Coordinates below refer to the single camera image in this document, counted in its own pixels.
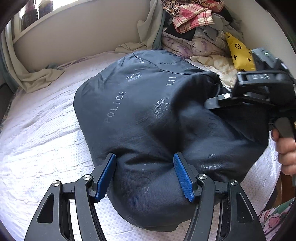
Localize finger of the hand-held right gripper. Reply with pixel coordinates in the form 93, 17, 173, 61
205, 93, 273, 110

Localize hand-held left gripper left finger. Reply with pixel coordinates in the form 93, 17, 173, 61
24, 152, 117, 241

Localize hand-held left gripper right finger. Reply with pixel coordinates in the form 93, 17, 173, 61
173, 152, 264, 241

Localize dark navy padded jacket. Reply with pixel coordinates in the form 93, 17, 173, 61
73, 50, 270, 232

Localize person's right hand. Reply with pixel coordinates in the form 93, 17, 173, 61
271, 127, 296, 176

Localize cream white quilt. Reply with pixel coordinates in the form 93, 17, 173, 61
191, 54, 239, 91

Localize yellow patterned pillow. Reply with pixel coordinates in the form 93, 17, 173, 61
225, 31, 258, 71

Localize pale purple floral quilt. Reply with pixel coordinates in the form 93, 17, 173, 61
161, 28, 232, 61

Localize grey cloth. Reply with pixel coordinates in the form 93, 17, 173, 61
201, 13, 244, 40

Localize white textured bed mattress cover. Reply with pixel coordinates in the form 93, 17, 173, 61
0, 50, 281, 241

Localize black cloth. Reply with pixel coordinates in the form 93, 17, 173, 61
164, 23, 197, 41

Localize red yellow plaid cloth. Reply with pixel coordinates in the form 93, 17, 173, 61
173, 6, 214, 34

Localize person's pink green printed clothing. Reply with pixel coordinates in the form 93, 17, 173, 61
258, 197, 296, 241

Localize beige crumpled sheet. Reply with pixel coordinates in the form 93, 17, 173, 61
114, 0, 165, 55
2, 30, 65, 93

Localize dark brown patterned cloth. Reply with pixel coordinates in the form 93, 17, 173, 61
161, 0, 225, 18

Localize dark grey side panel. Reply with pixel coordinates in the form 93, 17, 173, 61
0, 83, 15, 122

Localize teal green cloth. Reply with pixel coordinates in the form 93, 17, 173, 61
0, 32, 14, 93

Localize dark glass jar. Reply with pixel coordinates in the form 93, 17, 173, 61
38, 0, 55, 19
20, 0, 39, 30

